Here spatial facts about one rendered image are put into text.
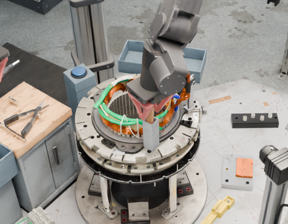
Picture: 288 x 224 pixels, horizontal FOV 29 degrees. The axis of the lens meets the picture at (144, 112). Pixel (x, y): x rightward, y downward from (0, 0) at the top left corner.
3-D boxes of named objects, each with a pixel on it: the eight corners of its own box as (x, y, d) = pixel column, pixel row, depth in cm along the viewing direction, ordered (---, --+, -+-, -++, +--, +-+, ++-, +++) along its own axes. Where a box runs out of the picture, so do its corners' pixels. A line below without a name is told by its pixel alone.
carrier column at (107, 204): (108, 215, 157) (102, 166, 142) (102, 210, 158) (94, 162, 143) (114, 209, 158) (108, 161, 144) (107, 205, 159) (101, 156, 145)
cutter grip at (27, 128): (24, 137, 141) (22, 132, 140) (21, 136, 141) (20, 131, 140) (32, 126, 144) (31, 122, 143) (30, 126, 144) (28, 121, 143)
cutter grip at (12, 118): (5, 126, 144) (4, 121, 143) (4, 124, 145) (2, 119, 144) (19, 119, 146) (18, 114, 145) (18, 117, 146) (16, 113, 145)
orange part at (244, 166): (252, 178, 165) (253, 176, 165) (235, 177, 166) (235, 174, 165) (253, 161, 170) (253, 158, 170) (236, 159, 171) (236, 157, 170)
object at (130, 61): (202, 117, 187) (206, 49, 167) (197, 140, 179) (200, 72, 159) (131, 106, 192) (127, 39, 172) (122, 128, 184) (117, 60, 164)
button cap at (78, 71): (88, 73, 165) (87, 70, 165) (76, 78, 164) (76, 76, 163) (81, 66, 168) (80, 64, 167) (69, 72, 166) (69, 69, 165)
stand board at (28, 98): (17, 159, 141) (15, 152, 139) (-30, 126, 150) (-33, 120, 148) (72, 114, 152) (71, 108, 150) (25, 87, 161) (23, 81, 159)
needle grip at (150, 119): (152, 127, 130) (153, 109, 125) (145, 125, 130) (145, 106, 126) (154, 122, 131) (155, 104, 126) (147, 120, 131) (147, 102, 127)
